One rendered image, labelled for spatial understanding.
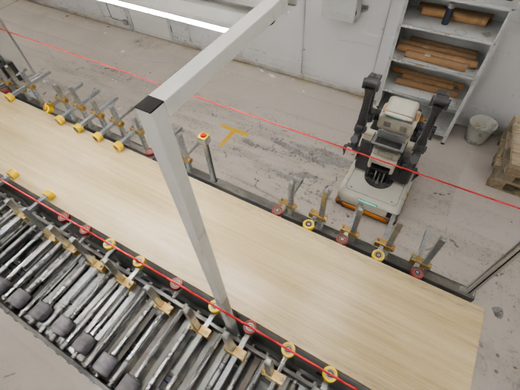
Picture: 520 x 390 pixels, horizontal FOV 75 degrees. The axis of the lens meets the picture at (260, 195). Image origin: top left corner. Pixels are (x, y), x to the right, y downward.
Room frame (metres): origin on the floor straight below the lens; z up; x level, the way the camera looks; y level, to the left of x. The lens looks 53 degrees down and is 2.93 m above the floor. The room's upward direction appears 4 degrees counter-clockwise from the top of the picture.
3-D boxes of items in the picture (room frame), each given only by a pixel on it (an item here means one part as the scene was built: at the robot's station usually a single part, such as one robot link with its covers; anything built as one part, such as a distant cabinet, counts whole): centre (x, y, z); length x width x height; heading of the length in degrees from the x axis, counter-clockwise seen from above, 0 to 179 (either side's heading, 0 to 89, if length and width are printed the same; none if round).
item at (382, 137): (1.89, -1.05, 0.99); 0.28 x 0.16 x 0.22; 57
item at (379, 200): (2.13, -1.21, 0.16); 0.67 x 0.64 x 0.25; 147
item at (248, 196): (2.15, 0.77, 0.67); 5.11 x 0.08 x 0.10; 57
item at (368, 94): (1.87, -0.78, 1.40); 0.11 x 0.06 x 0.43; 57
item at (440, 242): (0.95, -1.07, 0.91); 0.04 x 0.04 x 0.48; 57
